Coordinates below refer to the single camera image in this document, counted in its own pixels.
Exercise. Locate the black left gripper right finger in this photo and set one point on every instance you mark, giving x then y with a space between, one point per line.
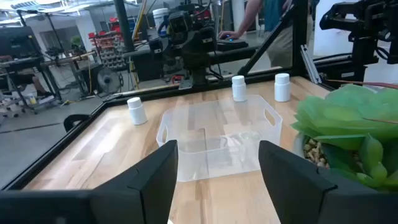
292 186

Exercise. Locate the black aluminium rig frame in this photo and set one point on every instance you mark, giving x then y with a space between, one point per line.
300 37

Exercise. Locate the small green background plant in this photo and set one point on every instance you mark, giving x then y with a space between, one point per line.
76 42

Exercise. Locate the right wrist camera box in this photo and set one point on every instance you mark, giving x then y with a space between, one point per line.
179 23

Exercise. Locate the person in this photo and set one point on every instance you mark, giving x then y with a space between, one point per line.
273 12
37 85

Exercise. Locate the white plastic bucket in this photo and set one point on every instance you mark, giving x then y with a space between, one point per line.
160 17

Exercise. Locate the wooden-top workbench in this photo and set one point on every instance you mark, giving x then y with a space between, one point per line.
71 57

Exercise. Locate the black monitor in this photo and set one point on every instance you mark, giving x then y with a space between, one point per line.
17 42

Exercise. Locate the white triangle-pattern plant pot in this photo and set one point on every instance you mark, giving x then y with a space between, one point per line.
297 146

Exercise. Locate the black side stand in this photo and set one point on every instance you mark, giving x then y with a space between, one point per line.
342 71

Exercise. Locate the green succulent plant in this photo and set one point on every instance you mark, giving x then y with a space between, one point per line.
345 109

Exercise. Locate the black background robot arm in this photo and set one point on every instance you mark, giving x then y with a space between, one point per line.
367 18

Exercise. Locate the black desk post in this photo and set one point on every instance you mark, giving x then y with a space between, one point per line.
123 25

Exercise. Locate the red and grey bin rack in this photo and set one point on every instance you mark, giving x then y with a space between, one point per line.
107 53

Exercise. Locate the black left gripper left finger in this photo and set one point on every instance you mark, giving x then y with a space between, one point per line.
149 186

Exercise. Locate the black desk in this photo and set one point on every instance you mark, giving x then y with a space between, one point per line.
236 54

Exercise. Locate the white square pillar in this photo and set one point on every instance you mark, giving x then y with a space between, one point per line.
332 28

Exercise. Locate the white pill bottle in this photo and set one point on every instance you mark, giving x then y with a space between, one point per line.
137 113
282 90
239 90

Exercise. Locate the black keyboard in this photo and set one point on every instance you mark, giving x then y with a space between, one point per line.
231 45

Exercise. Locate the black floor fan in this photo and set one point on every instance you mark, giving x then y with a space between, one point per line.
109 81

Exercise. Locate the silver aluminium rails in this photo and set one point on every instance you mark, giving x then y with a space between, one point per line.
311 67

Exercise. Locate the clear plastic basket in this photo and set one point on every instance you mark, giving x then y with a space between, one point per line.
217 165

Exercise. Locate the beige gravel topping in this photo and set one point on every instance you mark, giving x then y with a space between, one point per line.
314 152

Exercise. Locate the yellow pole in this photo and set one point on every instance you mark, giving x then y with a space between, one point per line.
140 18

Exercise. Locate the black frame foot bracket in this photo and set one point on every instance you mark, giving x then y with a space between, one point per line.
69 118

